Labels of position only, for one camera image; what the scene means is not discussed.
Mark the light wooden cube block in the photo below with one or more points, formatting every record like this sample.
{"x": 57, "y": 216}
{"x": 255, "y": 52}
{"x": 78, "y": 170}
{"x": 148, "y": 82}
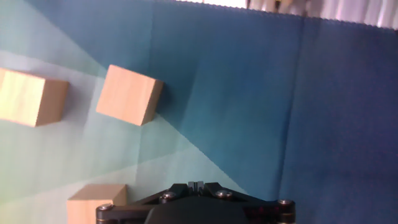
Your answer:
{"x": 81, "y": 205}
{"x": 28, "y": 98}
{"x": 127, "y": 95}

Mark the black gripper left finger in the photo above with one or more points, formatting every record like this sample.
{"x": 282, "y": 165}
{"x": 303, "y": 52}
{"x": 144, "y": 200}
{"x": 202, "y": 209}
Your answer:
{"x": 130, "y": 213}

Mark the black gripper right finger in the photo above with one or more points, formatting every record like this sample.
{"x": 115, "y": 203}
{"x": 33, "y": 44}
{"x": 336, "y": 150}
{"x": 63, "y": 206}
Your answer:
{"x": 267, "y": 211}

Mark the blue green white tablecloth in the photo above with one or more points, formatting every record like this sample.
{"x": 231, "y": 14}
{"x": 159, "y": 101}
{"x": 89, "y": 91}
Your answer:
{"x": 248, "y": 109}

